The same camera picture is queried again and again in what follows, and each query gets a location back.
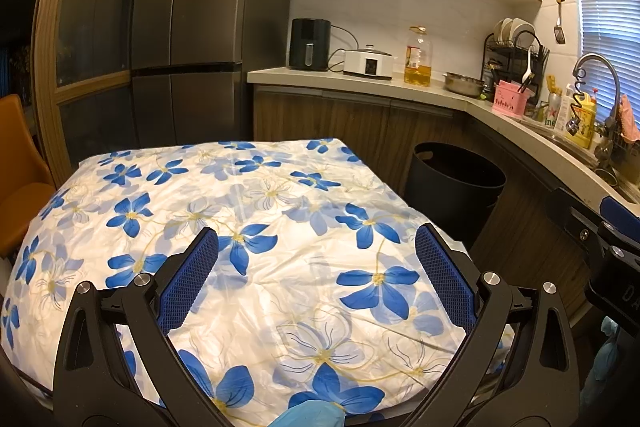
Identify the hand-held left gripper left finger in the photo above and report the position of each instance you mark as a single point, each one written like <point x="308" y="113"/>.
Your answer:
<point x="187" y="277"/>

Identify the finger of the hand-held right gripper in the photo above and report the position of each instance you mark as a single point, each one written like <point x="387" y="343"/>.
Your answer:
<point x="575" y="217"/>
<point x="620" y="213"/>

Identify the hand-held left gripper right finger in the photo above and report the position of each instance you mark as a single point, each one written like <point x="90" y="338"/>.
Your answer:
<point x="445" y="277"/>

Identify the black trash bin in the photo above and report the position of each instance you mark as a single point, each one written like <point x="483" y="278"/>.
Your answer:
<point x="455" y="187"/>

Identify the person's right hand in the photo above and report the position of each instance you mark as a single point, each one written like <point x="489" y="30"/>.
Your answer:
<point x="605" y="357"/>

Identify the blue floral tablecloth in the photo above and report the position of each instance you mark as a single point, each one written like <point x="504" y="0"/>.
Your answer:
<point x="280" y="287"/>

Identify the yellow dish soap bottle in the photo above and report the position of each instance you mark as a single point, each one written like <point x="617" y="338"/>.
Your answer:
<point x="585" y="122"/>

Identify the pink dishcloth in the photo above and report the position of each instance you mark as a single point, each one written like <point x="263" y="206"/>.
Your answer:
<point x="630" y="117"/>

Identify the green and white can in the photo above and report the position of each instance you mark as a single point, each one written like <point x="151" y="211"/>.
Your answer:
<point x="552" y="109"/>

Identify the pink utensil holder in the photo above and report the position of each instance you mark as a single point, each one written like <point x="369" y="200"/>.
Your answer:
<point x="510" y="99"/>

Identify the metal faucet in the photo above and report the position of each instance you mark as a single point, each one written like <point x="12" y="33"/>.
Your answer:
<point x="595" y="56"/>

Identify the white plastic spoon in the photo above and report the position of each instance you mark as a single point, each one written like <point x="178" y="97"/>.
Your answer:
<point x="527" y="64"/>

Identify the black dish rack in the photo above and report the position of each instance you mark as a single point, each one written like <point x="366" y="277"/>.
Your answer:
<point x="510" y="57"/>

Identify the metal bowl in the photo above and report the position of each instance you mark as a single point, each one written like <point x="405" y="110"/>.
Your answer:
<point x="462" y="83"/>

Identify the window blinds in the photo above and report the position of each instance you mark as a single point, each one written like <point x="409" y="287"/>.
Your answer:
<point x="605" y="32"/>

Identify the white plate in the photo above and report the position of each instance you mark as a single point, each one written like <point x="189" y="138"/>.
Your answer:
<point x="502" y="29"/>
<point x="522" y="28"/>

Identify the hanging metal spatula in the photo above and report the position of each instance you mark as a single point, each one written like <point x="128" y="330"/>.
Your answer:
<point x="559" y="14"/>

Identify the orange chair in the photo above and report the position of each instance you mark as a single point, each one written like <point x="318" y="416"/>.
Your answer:
<point x="20" y="147"/>

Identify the cooking oil bottle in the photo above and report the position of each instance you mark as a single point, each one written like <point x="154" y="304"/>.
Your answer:
<point x="417" y="62"/>

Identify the white electric cooker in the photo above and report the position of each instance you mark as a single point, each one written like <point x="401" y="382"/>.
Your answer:
<point x="367" y="62"/>

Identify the kitchen counter with wooden cabinets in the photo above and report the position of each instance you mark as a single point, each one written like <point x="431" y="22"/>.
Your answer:
<point x="320" y="79"/>

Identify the dark grey refrigerator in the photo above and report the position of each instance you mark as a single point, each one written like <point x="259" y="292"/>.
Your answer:
<point x="200" y="32"/>

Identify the wooden framed glass door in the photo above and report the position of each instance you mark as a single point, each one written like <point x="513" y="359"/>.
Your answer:
<point x="90" y="32"/>

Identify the black air fryer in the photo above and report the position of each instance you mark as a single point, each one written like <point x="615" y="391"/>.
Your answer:
<point x="310" y="43"/>

